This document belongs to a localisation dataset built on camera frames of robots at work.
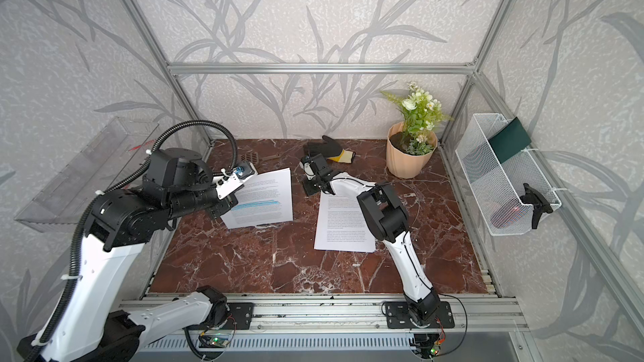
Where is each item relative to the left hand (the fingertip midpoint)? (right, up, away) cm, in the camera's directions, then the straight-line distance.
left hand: (239, 183), depth 61 cm
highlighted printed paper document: (+4, -5, +9) cm, 11 cm away
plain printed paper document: (+25, -18, +33) cm, 45 cm away
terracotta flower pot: (+48, +5, +36) cm, 60 cm away
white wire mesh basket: (+77, -3, +21) cm, 80 cm away
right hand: (+11, -3, +42) cm, 44 cm away
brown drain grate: (-15, +8, +52) cm, 54 cm away
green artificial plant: (+54, +23, +29) cm, 66 cm away
